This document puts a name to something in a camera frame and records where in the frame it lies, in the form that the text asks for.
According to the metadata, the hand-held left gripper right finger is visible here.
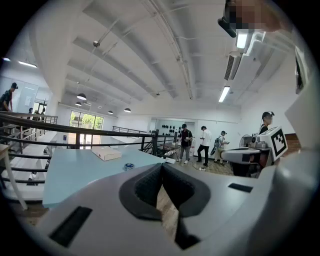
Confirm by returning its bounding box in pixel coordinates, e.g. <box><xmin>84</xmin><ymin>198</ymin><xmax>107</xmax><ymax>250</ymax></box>
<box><xmin>162</xmin><ymin>163</ymin><xmax>273</xmax><ymax>256</ymax></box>

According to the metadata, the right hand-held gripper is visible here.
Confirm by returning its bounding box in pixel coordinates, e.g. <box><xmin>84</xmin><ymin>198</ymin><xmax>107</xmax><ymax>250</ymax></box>
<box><xmin>221</xmin><ymin>126</ymin><xmax>289</xmax><ymax>173</ymax></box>

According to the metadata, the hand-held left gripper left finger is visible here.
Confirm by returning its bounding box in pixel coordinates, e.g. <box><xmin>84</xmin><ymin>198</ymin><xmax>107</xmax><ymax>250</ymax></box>
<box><xmin>37</xmin><ymin>162</ymin><xmax>182</xmax><ymax>256</ymax></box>

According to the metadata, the flat beige cardboard box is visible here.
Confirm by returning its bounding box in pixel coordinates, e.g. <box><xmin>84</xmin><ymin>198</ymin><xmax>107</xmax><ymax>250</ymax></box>
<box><xmin>90</xmin><ymin>146</ymin><xmax>123</xmax><ymax>162</ymax></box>

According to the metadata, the black metal railing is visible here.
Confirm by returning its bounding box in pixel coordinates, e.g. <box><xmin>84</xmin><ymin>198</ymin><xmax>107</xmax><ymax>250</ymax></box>
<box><xmin>0</xmin><ymin>111</ymin><xmax>181</xmax><ymax>186</ymax></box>

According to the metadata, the large window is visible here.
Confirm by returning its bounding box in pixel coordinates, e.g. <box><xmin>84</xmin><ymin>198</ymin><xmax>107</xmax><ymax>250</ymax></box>
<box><xmin>69</xmin><ymin>110</ymin><xmax>104</xmax><ymax>131</ymax></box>

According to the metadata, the person's cream-shirted torso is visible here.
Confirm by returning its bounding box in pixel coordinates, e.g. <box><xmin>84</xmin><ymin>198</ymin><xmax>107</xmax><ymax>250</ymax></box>
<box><xmin>284</xmin><ymin>32</ymin><xmax>320</xmax><ymax>153</ymax></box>

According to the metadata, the white ceiling air conditioner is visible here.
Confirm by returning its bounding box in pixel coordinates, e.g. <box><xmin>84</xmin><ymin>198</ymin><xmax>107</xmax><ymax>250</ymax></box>
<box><xmin>223</xmin><ymin>32</ymin><xmax>266</xmax><ymax>81</ymax></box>

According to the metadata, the person's head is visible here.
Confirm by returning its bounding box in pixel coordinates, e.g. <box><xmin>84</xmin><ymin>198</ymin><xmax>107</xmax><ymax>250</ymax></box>
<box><xmin>224</xmin><ymin>0</ymin><xmax>293</xmax><ymax>33</ymax></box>

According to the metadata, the group of black wall discs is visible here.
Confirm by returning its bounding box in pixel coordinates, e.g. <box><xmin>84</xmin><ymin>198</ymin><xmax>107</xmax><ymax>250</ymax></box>
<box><xmin>161</xmin><ymin>123</ymin><xmax>177</xmax><ymax>135</ymax></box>

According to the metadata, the black head camera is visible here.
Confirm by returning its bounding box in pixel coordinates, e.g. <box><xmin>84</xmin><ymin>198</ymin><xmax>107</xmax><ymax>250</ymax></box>
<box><xmin>217</xmin><ymin>16</ymin><xmax>237</xmax><ymax>39</ymax></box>

